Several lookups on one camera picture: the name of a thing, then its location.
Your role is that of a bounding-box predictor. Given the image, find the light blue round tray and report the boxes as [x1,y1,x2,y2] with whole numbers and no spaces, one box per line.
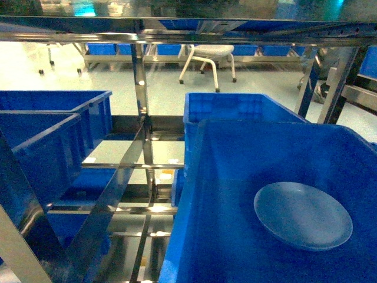
[253,182,353,252]

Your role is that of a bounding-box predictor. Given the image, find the white round stool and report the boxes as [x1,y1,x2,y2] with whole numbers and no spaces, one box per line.
[178,44,237,93]

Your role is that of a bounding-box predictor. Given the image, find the blue bin upper left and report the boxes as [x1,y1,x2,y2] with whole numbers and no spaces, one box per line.
[1,111,82,206]

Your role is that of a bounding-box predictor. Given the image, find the blue bin rear left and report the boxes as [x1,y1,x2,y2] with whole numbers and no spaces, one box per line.
[1,90,113,150]

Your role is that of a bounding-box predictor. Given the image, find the large blue crate right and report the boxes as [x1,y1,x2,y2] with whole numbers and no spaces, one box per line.
[159,120,376,282]

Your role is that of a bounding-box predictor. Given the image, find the blue bin behind crate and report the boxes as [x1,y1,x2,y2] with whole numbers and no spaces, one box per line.
[183,93,307,175]

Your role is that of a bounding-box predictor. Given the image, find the stainless steel shelf rack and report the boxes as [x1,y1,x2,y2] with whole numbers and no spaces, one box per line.
[0,14,377,283]

